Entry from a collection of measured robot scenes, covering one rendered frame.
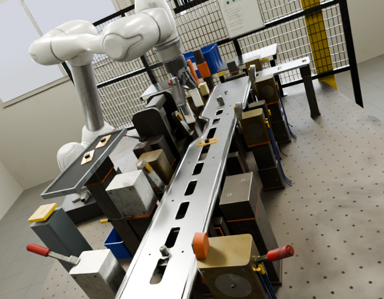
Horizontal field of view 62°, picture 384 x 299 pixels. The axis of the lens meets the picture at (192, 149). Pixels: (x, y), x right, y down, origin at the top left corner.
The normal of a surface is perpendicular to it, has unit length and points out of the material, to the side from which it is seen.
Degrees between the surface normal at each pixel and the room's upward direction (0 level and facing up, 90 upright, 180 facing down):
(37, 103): 90
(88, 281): 90
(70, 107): 90
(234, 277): 90
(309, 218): 0
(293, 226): 0
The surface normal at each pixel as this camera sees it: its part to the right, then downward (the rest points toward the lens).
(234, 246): -0.37, -0.82
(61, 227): 0.90, -0.20
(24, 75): 0.02, 0.46
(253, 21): -0.24, 0.54
